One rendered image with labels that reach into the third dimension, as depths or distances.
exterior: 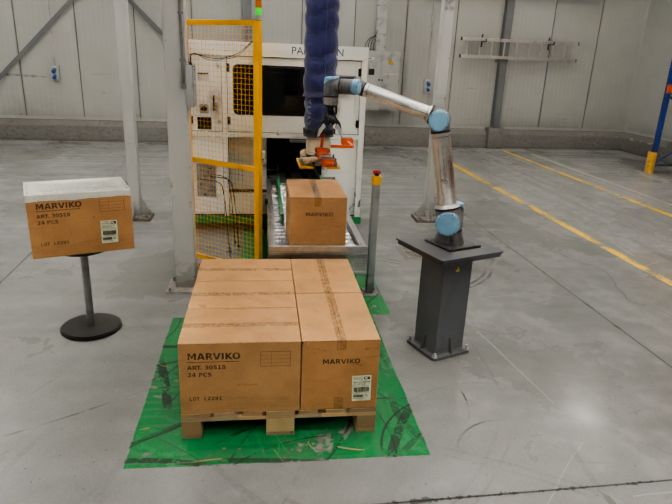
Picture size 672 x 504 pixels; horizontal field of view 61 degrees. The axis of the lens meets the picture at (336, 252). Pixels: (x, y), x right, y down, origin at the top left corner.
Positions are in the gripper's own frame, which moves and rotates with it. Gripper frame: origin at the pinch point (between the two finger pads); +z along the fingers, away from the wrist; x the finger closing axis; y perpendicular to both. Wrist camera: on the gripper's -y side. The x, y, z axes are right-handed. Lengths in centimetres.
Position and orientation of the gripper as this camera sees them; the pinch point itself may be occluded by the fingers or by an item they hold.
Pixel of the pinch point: (329, 138)
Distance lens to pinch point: 363.8
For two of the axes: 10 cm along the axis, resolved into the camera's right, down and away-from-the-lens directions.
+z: -0.4, 9.4, 3.3
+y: -1.2, -3.3, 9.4
